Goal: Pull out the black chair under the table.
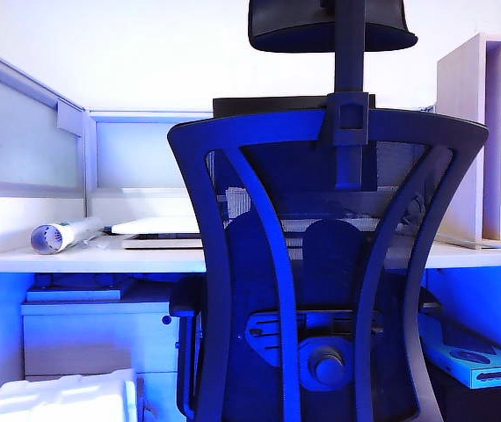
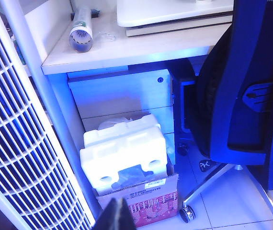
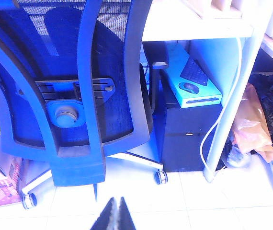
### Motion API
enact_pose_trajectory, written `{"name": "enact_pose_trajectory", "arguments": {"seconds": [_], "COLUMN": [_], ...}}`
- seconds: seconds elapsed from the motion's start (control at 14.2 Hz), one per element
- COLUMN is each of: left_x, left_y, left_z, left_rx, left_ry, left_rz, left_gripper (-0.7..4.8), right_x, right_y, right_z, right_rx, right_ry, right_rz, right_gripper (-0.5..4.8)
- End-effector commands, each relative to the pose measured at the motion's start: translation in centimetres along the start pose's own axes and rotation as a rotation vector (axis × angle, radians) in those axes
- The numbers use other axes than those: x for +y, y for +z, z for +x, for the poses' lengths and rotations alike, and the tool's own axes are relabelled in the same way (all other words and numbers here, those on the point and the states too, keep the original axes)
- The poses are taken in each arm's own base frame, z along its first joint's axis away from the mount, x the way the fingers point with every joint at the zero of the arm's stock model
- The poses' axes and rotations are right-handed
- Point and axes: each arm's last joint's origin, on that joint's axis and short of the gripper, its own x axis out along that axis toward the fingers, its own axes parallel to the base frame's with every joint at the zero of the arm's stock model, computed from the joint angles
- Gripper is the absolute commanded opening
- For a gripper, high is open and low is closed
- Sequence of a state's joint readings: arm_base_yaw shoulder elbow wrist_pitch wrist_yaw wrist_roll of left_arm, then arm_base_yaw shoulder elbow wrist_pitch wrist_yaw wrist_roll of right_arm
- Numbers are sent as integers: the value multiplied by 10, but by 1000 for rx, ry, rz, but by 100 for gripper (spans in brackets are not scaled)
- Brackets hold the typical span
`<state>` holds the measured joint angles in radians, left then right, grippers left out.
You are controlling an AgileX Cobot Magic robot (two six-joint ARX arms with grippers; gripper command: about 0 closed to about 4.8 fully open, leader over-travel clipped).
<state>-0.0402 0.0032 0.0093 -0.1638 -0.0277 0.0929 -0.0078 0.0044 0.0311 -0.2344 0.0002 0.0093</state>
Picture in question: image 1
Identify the black mesh office chair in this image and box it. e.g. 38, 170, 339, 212
166, 0, 490, 422

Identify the black box under desk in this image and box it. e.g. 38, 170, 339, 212
425, 364, 501, 422

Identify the silver laptop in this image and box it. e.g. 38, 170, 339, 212
121, 233, 203, 251

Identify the black computer monitor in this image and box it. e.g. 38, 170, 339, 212
212, 97, 379, 120

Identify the white flat board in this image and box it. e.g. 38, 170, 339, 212
25, 283, 134, 302

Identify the rolled white paper tube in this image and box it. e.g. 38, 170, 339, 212
30, 215, 105, 255

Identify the beige wooden shelf unit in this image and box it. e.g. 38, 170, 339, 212
436, 32, 501, 248

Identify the frosted glass desk partition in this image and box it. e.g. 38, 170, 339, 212
0, 42, 216, 207

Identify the white styrofoam block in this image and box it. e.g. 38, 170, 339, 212
0, 369, 138, 422

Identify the light blue cardboard box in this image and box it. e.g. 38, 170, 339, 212
417, 312, 501, 390

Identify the white drawer pedestal cabinet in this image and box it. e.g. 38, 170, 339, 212
20, 300, 182, 422

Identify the white cable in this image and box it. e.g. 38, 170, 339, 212
435, 234, 501, 265

